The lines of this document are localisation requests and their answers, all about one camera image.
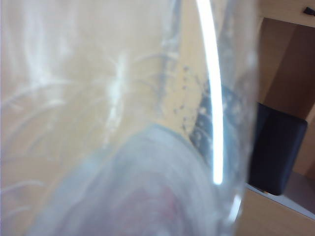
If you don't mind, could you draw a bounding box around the clear mineral water bottle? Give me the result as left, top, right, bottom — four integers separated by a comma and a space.
0, 0, 262, 236

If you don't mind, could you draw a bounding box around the black rounded box seat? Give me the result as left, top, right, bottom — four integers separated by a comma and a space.
247, 102, 309, 197

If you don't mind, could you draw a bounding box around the brown wooden cabinet panel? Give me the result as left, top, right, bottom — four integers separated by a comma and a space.
255, 16, 315, 178

